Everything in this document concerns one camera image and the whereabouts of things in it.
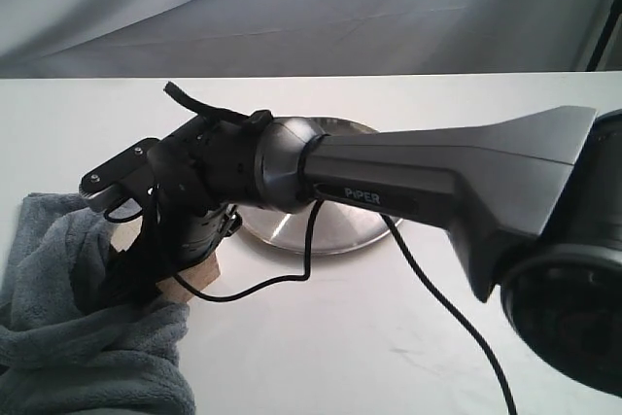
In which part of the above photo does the black stand pole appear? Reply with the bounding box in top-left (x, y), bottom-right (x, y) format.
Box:
top-left (585, 0), bottom-right (621, 72)

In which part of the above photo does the blue-grey fleece towel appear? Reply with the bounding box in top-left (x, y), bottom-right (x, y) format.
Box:
top-left (1, 193), bottom-right (196, 414)

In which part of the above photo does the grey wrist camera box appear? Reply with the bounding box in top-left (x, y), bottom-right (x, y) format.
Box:
top-left (79, 138), bottom-right (159, 213)

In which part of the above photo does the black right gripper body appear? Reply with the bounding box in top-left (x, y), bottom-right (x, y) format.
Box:
top-left (99, 179), bottom-right (238, 307)

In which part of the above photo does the grey backdrop cloth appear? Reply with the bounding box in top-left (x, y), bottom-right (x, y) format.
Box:
top-left (1, 0), bottom-right (606, 78)

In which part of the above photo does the round stainless steel plate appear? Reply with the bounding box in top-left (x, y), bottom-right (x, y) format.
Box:
top-left (238, 117), bottom-right (390, 256)

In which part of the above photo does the light wooden cube block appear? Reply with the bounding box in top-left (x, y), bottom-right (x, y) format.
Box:
top-left (111, 220), bottom-right (221, 303)

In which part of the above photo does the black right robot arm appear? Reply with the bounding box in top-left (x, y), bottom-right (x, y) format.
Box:
top-left (100, 84), bottom-right (621, 395)

